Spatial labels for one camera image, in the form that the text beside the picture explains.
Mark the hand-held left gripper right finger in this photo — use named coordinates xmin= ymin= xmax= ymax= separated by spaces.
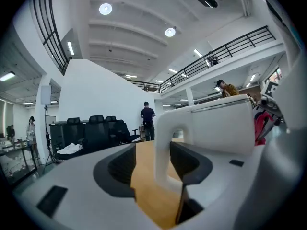
xmin=170 ymin=141 xmax=266 ymax=230

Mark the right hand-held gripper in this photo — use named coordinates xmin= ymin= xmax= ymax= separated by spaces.
xmin=260 ymin=80 xmax=285 ymax=120

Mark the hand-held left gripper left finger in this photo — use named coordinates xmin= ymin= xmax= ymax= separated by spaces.
xmin=13 ymin=143 xmax=160 ymax=230

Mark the pink cloth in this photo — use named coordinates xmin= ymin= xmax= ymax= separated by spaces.
xmin=254 ymin=111 xmax=274 ymax=146

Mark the white electric kettle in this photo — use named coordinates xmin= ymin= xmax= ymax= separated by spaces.
xmin=154 ymin=94 xmax=256 ymax=194

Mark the white crumpled garment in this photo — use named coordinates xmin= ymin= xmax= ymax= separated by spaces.
xmin=56 ymin=142 xmax=84 ymax=155

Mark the black office chair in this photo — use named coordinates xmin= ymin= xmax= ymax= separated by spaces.
xmin=115 ymin=119 xmax=141 ymax=145
xmin=105 ymin=115 xmax=118 ymax=143
xmin=66 ymin=117 xmax=84 ymax=146
xmin=83 ymin=115 xmax=107 ymax=152

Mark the black balcony railing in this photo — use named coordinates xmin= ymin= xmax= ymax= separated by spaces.
xmin=130 ymin=25 xmax=275 ymax=94

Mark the person's white printed shirt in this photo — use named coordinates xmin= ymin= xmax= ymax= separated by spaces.
xmin=251 ymin=0 xmax=304 ymax=50

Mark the black light stand with panel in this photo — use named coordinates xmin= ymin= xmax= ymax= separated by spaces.
xmin=39 ymin=85 xmax=58 ymax=169

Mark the ceiling panel light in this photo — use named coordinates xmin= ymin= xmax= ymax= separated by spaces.
xmin=0 ymin=71 xmax=16 ymax=82

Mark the black frame glass table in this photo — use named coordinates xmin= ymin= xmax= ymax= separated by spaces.
xmin=0 ymin=139 xmax=39 ymax=187

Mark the black window frame grid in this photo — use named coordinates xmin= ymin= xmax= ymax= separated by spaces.
xmin=32 ymin=0 xmax=71 ymax=76

